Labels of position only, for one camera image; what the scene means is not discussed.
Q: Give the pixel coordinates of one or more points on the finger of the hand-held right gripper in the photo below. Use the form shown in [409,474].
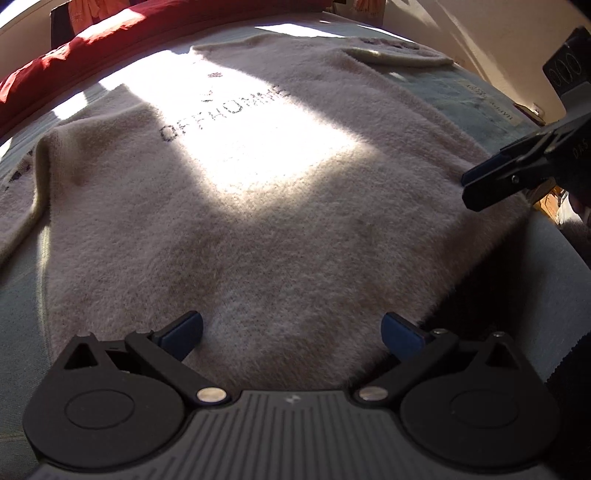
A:
[498,191]
[489,168]

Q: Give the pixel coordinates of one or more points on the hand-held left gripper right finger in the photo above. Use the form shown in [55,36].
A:
[401,334]

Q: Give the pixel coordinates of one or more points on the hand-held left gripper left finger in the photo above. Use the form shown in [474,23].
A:
[182,332]

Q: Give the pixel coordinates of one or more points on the cream fluffy sweater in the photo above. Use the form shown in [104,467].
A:
[254,230]

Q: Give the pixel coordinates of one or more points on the bed with green plaid sheet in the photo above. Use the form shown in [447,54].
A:
[23,323]

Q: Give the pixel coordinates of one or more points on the red duvet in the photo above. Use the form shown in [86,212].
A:
[69,64]

